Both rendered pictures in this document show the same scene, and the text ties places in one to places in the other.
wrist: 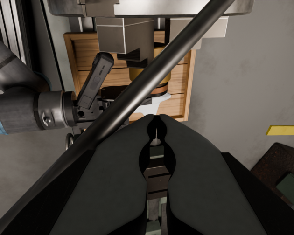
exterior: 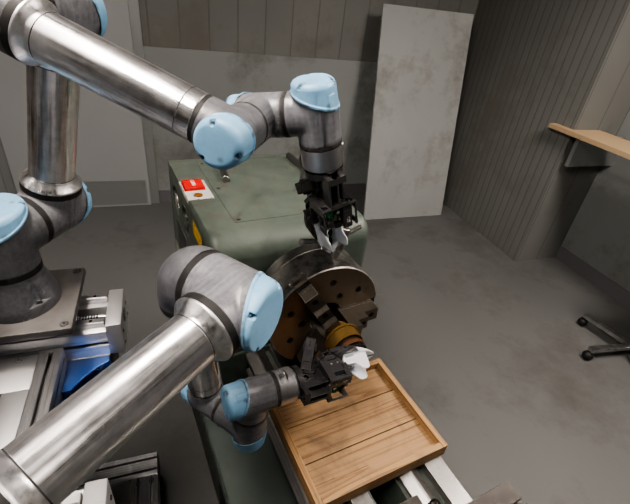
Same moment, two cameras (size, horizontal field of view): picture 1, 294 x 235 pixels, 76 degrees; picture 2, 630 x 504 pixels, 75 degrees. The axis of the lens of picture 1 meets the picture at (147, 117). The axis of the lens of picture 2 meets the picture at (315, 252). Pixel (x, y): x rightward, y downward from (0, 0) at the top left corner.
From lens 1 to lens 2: 88 cm
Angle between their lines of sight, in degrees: 81
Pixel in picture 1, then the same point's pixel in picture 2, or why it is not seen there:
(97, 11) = (299, 284)
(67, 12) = (286, 294)
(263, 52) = (565, 474)
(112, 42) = (310, 294)
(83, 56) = (287, 413)
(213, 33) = (369, 308)
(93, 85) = (307, 353)
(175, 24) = (343, 311)
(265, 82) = not seen: outside the picture
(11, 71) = not seen: hidden behind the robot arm
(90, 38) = not seen: hidden behind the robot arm
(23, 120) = (263, 379)
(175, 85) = (398, 413)
